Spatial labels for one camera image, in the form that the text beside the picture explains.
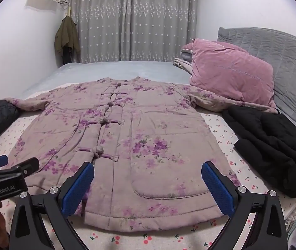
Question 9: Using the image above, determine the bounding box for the olive green hanging jacket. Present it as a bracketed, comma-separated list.
[54, 16, 81, 64]

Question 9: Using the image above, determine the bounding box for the folded beige blanket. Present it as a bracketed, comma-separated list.
[173, 49, 194, 75]

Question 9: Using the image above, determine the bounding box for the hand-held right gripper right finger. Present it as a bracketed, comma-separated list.
[201, 161, 288, 250]

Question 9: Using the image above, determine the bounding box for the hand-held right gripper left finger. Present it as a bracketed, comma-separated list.
[9, 161, 95, 250]

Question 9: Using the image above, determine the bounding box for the grey star-print curtain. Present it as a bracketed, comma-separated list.
[68, 0, 198, 64]

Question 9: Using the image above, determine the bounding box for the pink velvet pillow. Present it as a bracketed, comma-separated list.
[181, 39, 275, 108]

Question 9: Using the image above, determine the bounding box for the cherry-print bed sheet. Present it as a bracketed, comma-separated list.
[0, 83, 296, 250]

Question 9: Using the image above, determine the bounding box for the grey quilted headboard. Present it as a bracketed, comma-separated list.
[217, 27, 296, 151]

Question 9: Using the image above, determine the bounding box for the floral padded jacket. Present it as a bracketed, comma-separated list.
[3, 76, 279, 231]

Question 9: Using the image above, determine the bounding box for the black fleece jacket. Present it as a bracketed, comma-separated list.
[221, 106, 296, 198]

